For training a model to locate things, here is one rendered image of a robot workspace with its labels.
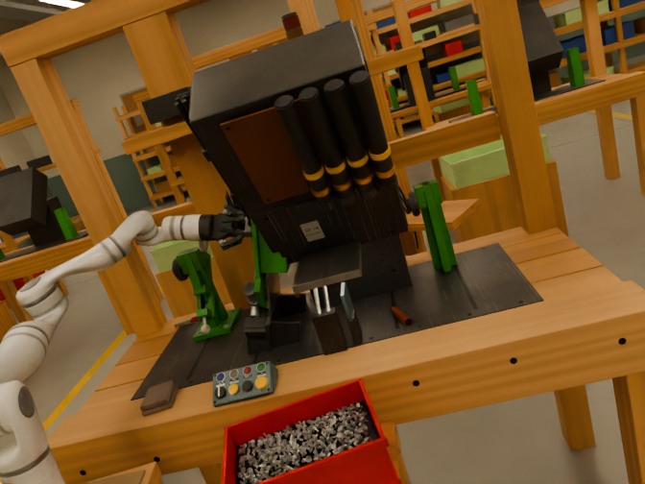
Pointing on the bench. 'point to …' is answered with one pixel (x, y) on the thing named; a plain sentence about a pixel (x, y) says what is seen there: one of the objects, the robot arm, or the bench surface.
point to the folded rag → (159, 398)
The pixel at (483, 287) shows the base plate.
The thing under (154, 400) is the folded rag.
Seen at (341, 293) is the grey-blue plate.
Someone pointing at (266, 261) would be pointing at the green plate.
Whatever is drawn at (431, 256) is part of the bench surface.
